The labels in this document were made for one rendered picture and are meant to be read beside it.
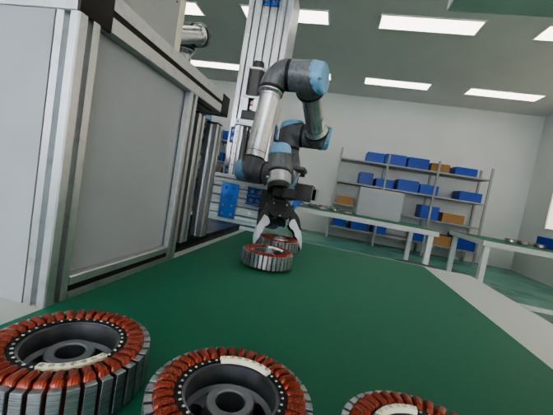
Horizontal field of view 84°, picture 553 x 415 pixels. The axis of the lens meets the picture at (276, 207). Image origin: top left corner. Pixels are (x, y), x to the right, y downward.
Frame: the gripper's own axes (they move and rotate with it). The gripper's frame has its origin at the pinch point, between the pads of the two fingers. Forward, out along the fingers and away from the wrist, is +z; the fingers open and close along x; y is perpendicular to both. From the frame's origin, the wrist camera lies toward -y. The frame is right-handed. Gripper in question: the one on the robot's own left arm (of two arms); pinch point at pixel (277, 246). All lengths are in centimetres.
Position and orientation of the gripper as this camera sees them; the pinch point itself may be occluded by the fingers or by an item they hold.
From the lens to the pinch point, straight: 86.0
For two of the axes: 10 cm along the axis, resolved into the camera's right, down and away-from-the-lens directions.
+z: -0.4, 9.0, -4.3
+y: -2.7, 4.0, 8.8
